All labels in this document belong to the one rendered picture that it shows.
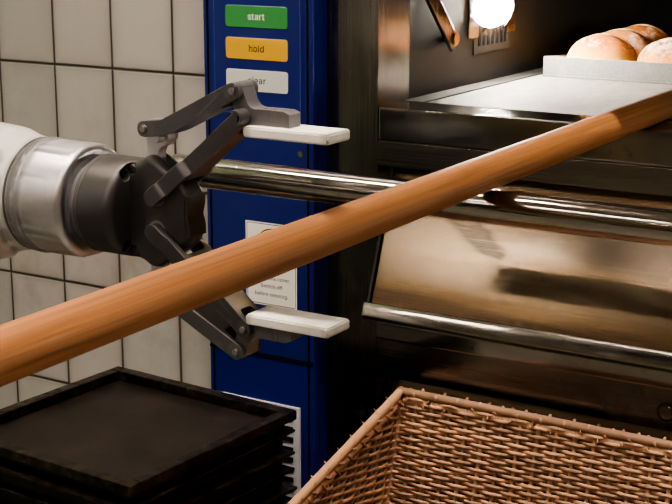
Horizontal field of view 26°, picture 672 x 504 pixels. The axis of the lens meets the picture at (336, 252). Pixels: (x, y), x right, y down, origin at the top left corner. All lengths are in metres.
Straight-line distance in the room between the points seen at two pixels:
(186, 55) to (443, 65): 0.32
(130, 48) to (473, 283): 0.56
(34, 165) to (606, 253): 0.72
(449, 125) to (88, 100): 0.54
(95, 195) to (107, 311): 0.29
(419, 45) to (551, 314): 0.38
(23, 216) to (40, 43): 0.90
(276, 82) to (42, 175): 0.67
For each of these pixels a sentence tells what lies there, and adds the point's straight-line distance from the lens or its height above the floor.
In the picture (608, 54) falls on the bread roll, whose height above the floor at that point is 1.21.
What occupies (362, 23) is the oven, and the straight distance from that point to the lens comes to 1.71.
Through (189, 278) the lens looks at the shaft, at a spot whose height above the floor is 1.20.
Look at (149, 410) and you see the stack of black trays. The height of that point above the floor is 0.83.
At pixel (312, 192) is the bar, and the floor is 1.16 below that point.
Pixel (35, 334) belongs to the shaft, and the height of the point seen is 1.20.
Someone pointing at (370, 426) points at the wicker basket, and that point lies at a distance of 1.67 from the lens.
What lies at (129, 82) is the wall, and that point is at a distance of 1.92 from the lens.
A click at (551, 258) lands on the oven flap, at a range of 1.64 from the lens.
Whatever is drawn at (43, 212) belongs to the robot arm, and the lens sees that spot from 1.11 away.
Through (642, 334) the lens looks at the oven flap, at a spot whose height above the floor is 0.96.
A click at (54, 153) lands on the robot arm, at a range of 1.12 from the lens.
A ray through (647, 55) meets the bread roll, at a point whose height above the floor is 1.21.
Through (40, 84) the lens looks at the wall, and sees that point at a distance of 2.02.
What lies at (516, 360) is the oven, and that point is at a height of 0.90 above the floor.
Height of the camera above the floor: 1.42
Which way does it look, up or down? 14 degrees down
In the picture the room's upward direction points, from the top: straight up
